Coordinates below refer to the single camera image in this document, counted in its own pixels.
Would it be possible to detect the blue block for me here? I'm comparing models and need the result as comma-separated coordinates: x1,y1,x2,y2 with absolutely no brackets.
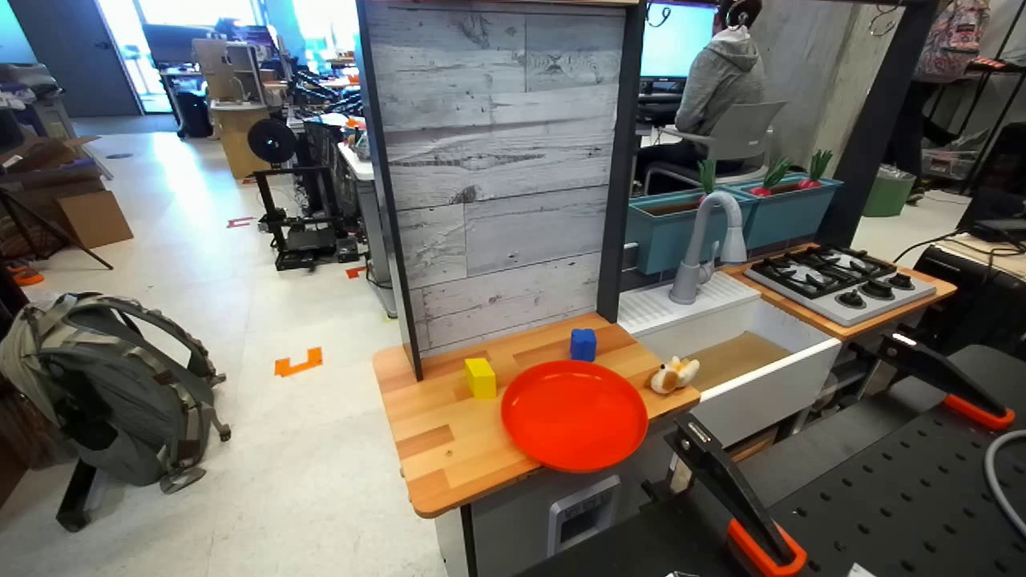
568,323,601,362

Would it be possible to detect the yellow block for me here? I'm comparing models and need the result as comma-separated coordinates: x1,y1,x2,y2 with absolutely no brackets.
463,356,500,402

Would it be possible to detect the orange plate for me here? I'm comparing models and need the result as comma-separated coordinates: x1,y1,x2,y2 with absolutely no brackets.
496,357,650,476

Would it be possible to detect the grey wood-pattern back panel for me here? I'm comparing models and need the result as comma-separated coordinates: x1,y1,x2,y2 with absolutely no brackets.
363,0,644,362

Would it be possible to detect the teal planter box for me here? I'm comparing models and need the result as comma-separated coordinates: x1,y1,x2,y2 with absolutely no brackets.
740,172,846,256
623,188,751,277

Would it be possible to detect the white toy garlic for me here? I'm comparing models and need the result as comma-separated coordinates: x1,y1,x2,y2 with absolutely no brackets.
648,353,707,397

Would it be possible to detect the grey toy faucet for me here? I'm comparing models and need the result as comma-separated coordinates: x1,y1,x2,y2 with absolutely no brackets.
668,188,751,308

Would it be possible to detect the toy radish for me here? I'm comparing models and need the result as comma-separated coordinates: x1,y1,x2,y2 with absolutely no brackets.
694,156,723,197
799,148,836,191
754,156,799,200

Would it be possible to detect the black machine on stand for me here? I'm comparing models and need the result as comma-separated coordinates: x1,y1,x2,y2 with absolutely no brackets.
246,110,367,271

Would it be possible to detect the white toy sink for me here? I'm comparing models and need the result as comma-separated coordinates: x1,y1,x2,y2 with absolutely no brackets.
615,268,846,448

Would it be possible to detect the grey chair with person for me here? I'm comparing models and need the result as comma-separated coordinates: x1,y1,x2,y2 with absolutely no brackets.
637,99,789,194

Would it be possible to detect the person in grey hoodie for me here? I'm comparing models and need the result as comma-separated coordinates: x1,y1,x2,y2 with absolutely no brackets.
670,0,765,172

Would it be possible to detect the computer monitor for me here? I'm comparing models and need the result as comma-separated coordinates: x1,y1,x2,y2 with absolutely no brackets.
637,3,718,82

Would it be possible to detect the toy stove top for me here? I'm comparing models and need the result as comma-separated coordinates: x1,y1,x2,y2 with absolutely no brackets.
744,240,939,330

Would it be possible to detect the tan wooden cabinet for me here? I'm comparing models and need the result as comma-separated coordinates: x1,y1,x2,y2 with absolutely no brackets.
194,36,277,182

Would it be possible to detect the green bucket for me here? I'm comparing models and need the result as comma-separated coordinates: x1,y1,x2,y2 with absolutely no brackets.
864,163,920,220

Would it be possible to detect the wide black column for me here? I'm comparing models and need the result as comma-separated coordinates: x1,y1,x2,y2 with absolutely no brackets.
816,0,943,250

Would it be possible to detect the grey backpack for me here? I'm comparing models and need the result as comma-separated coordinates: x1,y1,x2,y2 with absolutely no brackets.
0,288,234,536

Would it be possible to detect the cardboard box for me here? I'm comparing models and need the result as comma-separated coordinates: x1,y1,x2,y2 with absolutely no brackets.
0,138,137,259

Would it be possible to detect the black perforated board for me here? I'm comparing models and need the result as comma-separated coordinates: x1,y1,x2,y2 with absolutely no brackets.
765,402,1026,577

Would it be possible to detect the black tripod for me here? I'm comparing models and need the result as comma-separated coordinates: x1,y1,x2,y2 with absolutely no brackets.
0,188,115,271

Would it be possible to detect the black screen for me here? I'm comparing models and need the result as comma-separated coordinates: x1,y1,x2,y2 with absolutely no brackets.
965,118,1026,245

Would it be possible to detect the thin black panel edge post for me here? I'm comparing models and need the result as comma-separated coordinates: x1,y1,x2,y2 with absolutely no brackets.
352,0,428,382

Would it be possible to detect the black kitchen post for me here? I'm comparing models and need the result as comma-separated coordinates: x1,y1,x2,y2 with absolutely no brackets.
592,0,650,328

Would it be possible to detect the black clamp orange handle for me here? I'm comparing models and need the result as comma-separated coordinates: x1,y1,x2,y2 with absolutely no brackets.
663,414,813,577
876,330,1021,434

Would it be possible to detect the grey cable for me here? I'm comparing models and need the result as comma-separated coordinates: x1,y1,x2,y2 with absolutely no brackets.
982,427,1026,539

